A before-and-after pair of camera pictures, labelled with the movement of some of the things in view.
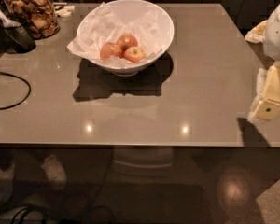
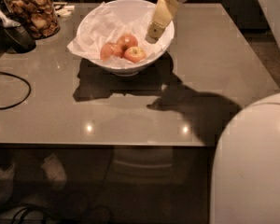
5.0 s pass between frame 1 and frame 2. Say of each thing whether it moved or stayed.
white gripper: moved
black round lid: stayed
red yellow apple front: stayed
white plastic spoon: stayed
